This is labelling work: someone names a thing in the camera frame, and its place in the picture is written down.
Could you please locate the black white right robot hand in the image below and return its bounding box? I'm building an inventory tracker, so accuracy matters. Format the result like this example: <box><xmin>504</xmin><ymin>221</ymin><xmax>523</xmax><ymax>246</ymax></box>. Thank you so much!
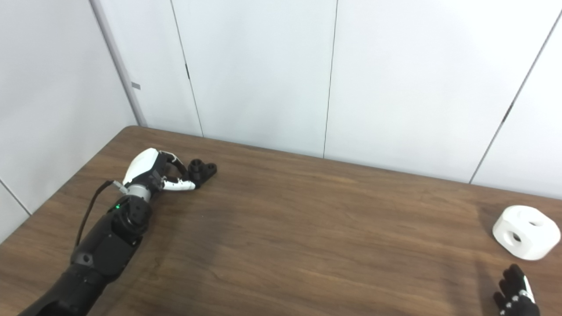
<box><xmin>493</xmin><ymin>264</ymin><xmax>540</xmax><ymax>316</ymax></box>

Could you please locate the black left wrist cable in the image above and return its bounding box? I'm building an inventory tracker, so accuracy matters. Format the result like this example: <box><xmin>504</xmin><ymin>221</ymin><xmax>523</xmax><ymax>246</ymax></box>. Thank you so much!
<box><xmin>75</xmin><ymin>180</ymin><xmax>128</xmax><ymax>248</ymax></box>

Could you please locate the grey wall corner trim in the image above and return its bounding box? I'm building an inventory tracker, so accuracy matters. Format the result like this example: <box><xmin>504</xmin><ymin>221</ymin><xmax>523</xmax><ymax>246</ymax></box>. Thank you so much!
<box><xmin>89</xmin><ymin>0</ymin><xmax>148</xmax><ymax>128</ymax></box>

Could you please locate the black plastic holder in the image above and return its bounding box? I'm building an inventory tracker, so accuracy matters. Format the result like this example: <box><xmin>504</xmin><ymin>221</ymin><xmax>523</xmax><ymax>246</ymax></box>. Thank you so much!
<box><xmin>187</xmin><ymin>159</ymin><xmax>218</xmax><ymax>189</ymax></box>

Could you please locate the round white plastic piece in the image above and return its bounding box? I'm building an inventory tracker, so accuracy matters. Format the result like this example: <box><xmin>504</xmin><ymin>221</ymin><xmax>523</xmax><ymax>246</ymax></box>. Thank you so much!
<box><xmin>492</xmin><ymin>205</ymin><xmax>562</xmax><ymax>261</ymax></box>

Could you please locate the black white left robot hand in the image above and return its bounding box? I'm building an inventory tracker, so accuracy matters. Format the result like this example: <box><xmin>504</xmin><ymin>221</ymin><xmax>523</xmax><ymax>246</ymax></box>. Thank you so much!
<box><xmin>122</xmin><ymin>148</ymin><xmax>196</xmax><ymax>194</ymax></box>

